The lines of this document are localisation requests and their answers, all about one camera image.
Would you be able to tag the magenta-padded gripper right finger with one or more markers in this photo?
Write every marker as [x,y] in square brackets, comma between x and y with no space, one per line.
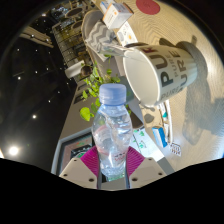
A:
[141,168]

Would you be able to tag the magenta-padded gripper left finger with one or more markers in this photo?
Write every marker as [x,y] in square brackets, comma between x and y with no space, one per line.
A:
[83,168]

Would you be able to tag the clear blue-capped water bottle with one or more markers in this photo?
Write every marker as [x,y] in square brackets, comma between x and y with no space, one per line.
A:
[111,133]

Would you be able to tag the window with festive decals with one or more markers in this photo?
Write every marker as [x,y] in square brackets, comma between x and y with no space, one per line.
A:
[75,148]

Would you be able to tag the flat blue white box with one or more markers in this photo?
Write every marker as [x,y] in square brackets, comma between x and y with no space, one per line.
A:
[160,136]

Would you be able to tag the small patterned card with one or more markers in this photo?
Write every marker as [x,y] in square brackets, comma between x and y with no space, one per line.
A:
[175,149]

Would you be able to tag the small blue white carton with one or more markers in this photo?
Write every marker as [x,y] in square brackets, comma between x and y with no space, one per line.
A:
[165,115]

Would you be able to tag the group of ceiling lights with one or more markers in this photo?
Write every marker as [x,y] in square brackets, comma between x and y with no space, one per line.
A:
[13,150]

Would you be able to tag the green potted plant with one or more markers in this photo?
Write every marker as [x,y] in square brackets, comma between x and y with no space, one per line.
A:
[95,80]

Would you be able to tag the white mug with black print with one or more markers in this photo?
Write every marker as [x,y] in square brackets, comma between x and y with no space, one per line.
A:
[150,76]

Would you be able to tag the person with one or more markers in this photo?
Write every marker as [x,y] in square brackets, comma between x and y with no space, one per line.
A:
[86,70]

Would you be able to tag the white round pillar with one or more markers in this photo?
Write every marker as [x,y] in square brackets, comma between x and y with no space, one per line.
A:
[73,70]

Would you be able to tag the grey white chevron cushion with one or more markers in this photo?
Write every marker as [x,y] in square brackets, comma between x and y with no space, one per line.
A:
[101,36]

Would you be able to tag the group of wooden dining chairs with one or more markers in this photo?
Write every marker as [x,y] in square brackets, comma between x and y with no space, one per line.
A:
[71,33]

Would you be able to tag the white orange box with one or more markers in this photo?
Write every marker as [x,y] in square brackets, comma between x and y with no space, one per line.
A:
[116,15]

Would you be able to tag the flat round red coaster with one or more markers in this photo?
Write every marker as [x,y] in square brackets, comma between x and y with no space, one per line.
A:
[148,6]

